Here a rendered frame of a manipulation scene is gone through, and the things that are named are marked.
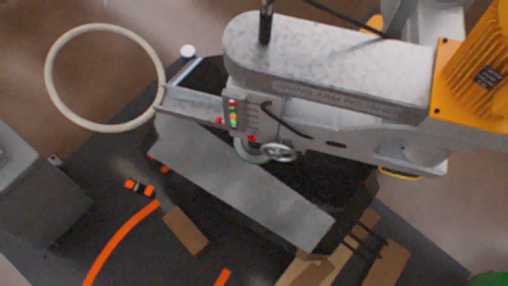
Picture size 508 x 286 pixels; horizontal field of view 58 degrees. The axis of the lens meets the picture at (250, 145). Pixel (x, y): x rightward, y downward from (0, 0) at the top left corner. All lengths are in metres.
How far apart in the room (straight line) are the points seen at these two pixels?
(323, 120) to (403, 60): 0.36
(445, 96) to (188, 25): 2.48
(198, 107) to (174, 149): 0.43
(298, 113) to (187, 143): 0.83
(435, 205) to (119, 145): 2.10
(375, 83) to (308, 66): 0.21
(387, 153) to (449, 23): 0.54
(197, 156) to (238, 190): 0.27
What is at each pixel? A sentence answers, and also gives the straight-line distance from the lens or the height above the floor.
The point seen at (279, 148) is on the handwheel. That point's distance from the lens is 1.79.
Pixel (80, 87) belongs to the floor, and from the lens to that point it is 3.47.
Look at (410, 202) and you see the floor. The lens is 3.16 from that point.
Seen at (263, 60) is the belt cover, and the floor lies 1.67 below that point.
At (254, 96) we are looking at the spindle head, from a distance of 1.54.
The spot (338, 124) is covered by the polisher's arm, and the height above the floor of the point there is 1.39.
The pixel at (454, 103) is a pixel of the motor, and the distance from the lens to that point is 1.45.
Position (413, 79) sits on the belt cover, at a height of 1.67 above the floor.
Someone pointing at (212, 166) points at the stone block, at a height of 0.70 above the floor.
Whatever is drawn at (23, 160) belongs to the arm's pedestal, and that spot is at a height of 0.85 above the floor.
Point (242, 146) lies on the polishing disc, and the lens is 2.16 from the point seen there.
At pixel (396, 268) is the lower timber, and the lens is 2.93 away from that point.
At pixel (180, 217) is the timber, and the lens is 2.83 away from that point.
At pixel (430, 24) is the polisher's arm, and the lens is 1.90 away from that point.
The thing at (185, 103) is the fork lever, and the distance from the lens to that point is 2.04.
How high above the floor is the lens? 2.86
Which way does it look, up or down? 68 degrees down
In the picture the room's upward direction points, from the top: 3 degrees clockwise
